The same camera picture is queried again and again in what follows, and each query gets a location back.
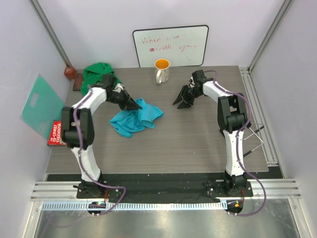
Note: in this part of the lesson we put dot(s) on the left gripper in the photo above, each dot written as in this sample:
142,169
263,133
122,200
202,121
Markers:
129,104

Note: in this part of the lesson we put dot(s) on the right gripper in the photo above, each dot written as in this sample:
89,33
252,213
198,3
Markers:
183,93

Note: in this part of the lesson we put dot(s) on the blue t shirt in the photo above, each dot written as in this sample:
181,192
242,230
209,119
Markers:
126,123

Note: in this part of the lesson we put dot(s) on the white mug orange inside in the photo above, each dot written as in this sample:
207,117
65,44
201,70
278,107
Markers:
162,67

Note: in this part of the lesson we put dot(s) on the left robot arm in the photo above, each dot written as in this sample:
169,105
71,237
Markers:
77,128

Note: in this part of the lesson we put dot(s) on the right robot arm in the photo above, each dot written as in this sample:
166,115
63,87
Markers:
232,119

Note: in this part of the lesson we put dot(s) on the green t shirt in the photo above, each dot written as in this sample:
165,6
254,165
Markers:
93,74

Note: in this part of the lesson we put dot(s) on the whiteboard with red writing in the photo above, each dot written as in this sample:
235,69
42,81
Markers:
181,46

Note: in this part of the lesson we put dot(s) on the brown flat pad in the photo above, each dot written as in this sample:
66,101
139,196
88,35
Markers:
78,81

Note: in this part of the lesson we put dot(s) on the brown block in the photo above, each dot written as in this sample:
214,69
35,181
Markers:
70,72

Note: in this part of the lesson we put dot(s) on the teal plastic cutting board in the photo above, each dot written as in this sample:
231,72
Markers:
42,107

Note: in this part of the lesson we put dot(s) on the red book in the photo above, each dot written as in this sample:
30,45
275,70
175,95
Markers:
55,135

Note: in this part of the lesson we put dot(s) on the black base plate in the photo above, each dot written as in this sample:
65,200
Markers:
168,188

